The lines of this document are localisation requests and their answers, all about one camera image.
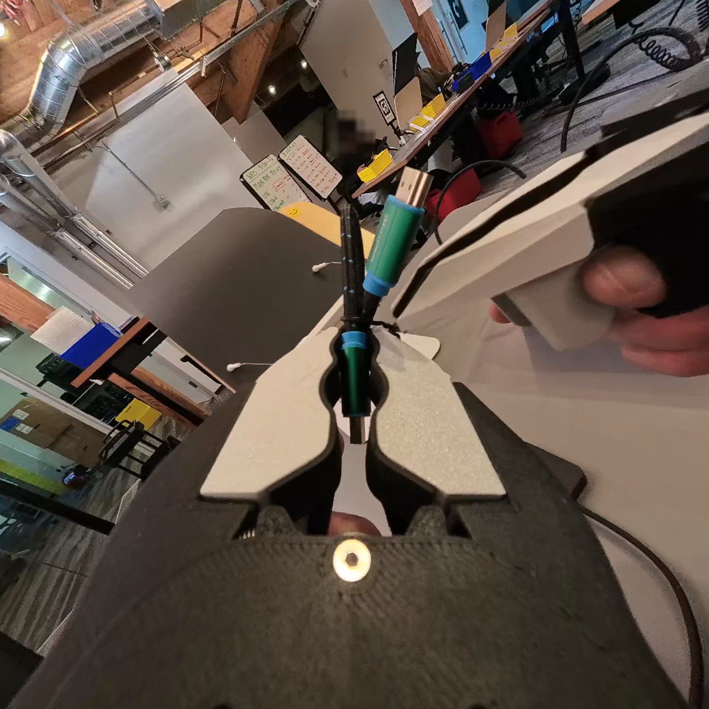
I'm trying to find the thin black device cable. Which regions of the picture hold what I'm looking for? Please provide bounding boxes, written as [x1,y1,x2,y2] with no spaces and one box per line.
[581,503,706,709]

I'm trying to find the black metal cart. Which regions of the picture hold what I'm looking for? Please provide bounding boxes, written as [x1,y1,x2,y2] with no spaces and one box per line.
[98,419,180,479]

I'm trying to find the white laptop stand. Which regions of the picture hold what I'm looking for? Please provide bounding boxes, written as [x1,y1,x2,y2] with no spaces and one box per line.
[225,258,445,374]

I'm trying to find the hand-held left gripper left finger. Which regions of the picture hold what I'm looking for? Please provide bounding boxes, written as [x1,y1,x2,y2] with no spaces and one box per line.
[200,333,342,504]

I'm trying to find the blue plastic bin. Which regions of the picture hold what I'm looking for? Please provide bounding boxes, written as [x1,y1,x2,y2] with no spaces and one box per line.
[60,321,124,370]

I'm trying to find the wooden table with black legs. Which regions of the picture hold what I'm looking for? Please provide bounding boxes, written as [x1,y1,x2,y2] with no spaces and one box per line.
[71,318,236,424]

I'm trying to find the wooden board with black surface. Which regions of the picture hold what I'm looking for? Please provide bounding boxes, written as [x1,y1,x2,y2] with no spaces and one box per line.
[123,204,380,385]

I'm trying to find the whiteboard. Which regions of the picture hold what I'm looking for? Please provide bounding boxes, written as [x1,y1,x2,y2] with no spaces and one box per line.
[240,154,303,212]
[276,134,345,203]

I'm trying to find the dark grey rectangular device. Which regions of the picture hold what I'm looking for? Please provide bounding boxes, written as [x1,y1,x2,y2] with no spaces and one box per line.
[541,458,589,501]

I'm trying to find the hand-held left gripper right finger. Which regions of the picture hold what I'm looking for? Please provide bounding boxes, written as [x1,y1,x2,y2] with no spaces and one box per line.
[364,330,508,504]

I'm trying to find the person's right hand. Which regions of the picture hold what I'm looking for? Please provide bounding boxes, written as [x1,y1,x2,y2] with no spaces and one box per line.
[488,244,709,377]

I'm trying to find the small yellow bin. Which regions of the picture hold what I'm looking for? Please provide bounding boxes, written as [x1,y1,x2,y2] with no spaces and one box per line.
[356,149,395,185]

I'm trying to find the silver ventilation ducts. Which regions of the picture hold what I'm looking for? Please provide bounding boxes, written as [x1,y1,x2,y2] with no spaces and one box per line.
[0,0,169,291]

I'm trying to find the wooden desk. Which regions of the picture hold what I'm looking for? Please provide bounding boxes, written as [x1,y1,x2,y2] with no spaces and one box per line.
[354,0,579,169]

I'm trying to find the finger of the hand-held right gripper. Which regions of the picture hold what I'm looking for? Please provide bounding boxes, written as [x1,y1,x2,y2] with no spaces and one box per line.
[388,151,590,305]
[394,114,709,355]

